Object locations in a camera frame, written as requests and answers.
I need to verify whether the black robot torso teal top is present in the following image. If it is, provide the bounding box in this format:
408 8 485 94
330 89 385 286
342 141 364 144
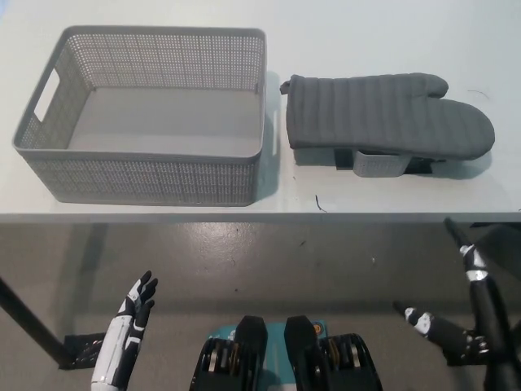
188 314 384 391

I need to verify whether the small grey perforated basket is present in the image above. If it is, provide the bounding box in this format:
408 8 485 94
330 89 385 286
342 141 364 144
352 149 410 179

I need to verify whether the large grey perforated basket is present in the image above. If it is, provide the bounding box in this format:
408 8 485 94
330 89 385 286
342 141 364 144
11 25 281 207

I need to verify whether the black flat pad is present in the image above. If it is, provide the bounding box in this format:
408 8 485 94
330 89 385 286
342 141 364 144
334 147 433 176

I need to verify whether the black table leg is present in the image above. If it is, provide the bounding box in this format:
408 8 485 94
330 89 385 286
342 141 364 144
0 275 68 367

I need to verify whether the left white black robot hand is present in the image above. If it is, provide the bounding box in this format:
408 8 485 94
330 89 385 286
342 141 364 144
90 270 160 391

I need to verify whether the dark grey quilted oven glove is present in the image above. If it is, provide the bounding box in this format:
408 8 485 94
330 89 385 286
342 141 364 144
278 72 496 160

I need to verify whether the black perforated foot plate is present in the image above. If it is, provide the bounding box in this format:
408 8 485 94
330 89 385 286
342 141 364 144
441 344 492 367
59 332 110 371

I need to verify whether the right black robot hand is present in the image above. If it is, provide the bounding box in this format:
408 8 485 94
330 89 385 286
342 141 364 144
392 217 521 391

